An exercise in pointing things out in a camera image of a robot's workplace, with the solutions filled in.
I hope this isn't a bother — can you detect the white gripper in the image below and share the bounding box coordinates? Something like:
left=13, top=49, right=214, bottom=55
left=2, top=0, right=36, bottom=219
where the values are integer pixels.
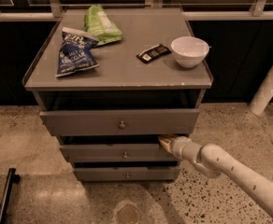
left=158, top=134, right=201, bottom=163

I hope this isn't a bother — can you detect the grey drawer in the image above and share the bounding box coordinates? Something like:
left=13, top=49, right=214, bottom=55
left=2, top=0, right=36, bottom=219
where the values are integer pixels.
left=74, top=167, right=180, bottom=182
left=40, top=109, right=199, bottom=136
left=60, top=144, right=176, bottom=162

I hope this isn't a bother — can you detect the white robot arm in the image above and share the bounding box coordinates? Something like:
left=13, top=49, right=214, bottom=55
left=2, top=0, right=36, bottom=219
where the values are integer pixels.
left=158, top=134, right=273, bottom=218

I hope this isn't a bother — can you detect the grey drawer cabinet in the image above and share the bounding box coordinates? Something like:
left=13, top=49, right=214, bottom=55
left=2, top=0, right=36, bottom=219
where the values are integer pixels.
left=23, top=8, right=212, bottom=171

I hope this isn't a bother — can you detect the grey bottom drawer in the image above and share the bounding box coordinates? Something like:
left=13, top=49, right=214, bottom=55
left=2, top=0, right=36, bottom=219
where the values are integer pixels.
left=74, top=167, right=180, bottom=182

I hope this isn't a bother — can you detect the grey top drawer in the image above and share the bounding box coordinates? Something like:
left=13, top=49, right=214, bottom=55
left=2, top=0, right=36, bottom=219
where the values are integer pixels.
left=40, top=109, right=199, bottom=136

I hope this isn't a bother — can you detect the round floor drain cover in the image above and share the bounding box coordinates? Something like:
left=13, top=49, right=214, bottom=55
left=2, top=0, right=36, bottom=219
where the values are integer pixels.
left=116, top=204, right=140, bottom=224

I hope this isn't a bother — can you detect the black snack bar wrapper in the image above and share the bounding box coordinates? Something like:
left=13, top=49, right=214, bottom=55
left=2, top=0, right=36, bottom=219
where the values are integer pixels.
left=136, top=44, right=171, bottom=63

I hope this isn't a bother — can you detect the white bowl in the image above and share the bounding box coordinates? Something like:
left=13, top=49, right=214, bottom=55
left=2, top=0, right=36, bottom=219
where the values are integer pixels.
left=171, top=36, right=209, bottom=68

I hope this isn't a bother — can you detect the blue chip bag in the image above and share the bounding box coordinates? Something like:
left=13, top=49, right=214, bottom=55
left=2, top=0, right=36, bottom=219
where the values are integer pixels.
left=55, top=27, right=99, bottom=77

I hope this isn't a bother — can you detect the green chip bag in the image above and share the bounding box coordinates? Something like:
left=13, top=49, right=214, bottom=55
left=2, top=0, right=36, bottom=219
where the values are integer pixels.
left=84, top=5, right=122, bottom=46

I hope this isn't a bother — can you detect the black object at floor corner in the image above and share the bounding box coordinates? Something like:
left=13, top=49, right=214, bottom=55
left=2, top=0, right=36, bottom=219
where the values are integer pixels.
left=0, top=168, right=21, bottom=224

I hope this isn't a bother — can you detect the metal railing frame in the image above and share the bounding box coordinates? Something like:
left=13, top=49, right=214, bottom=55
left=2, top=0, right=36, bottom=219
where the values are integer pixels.
left=0, top=0, right=273, bottom=21

